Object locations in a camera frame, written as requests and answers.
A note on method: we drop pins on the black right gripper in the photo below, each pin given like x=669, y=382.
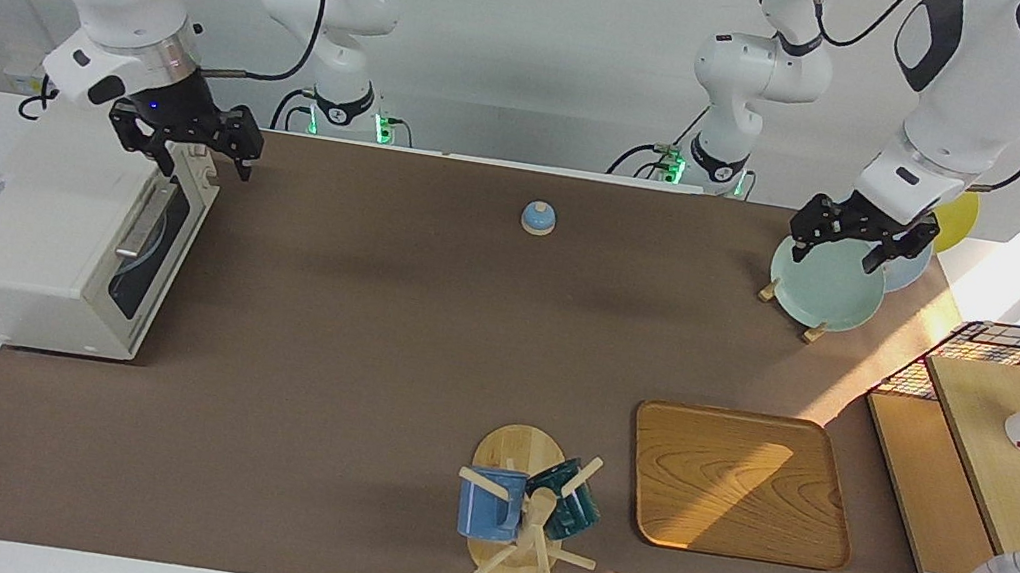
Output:
x=182, y=111

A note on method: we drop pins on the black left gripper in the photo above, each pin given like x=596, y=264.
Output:
x=868, y=224

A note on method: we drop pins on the glass oven door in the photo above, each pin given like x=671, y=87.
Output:
x=156, y=254

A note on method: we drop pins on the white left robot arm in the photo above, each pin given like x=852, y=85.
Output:
x=975, y=83

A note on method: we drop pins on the cream toaster oven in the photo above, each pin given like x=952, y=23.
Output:
x=22, y=234

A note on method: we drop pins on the pale green plate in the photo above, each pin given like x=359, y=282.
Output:
x=823, y=288

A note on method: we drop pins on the light blue racked plate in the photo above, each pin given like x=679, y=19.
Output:
x=906, y=273

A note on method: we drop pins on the wooden plate rack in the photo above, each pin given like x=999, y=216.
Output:
x=813, y=333

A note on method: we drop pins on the yellow plate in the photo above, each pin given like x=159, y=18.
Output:
x=956, y=222

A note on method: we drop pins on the white socket box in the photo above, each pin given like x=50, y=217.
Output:
x=25, y=83

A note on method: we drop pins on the brown table mat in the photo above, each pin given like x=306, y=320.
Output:
x=358, y=355

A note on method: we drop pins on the wooden serving tray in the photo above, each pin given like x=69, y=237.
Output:
x=738, y=483

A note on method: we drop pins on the dark green mug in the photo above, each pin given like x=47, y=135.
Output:
x=573, y=508

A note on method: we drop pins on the wooden mug tree stand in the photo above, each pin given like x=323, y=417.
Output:
x=516, y=449

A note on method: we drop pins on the blue mug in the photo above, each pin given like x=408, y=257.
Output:
x=487, y=511

